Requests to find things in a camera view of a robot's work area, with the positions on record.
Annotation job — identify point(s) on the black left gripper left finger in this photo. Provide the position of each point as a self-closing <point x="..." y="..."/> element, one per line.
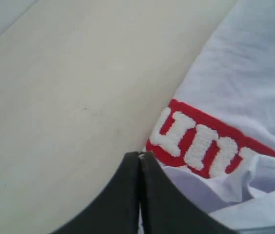
<point x="116" y="209"/>

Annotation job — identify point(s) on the white t-shirt red Chinese patch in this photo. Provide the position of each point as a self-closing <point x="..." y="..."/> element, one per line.
<point x="216" y="138"/>

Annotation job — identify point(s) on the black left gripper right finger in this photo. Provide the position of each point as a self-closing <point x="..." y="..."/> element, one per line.
<point x="165" y="210"/>

